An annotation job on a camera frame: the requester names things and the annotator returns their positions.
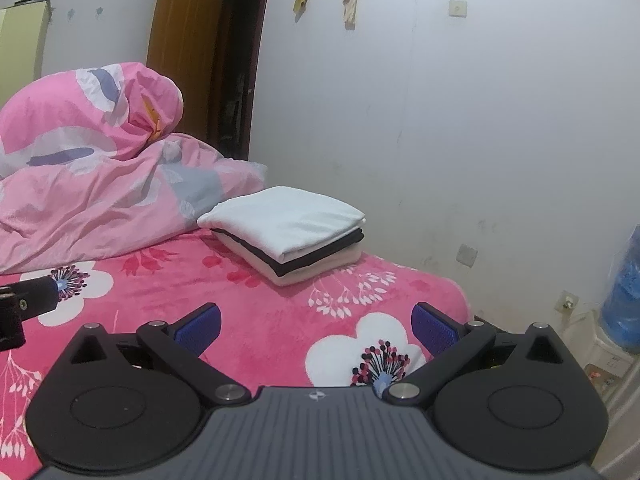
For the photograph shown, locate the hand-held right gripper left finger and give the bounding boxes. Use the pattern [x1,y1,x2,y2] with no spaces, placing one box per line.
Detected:
[64,302,252,404]

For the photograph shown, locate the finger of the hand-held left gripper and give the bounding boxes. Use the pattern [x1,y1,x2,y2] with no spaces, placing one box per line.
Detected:
[0,275,61,352]

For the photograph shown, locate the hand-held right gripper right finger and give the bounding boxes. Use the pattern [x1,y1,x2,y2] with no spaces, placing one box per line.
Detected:
[382,302,564,404]

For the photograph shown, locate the white sweatshirt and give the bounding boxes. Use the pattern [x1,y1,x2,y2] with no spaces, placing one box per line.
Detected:
[196,186,368,264]

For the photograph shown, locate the pale pink folded garment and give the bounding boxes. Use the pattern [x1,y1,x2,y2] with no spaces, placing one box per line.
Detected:
[211,232,362,288]

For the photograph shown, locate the pink printed quilt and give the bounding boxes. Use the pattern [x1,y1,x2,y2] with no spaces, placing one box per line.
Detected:
[0,62,269,276]

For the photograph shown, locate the black folded garment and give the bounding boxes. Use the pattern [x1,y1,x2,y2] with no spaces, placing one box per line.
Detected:
[214,227,365,277]

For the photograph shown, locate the white water dispenser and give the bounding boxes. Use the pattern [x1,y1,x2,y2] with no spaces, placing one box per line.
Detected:
[559,310,637,413]

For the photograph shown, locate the blue water bottle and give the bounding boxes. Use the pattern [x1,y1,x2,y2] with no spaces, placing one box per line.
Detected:
[599,225,640,354]

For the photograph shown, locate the pale yellow wardrobe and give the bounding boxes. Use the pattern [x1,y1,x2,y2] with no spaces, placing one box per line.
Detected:
[0,0,54,109]

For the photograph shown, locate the wooden door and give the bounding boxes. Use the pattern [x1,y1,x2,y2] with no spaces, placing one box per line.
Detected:
[146,0,275,162]

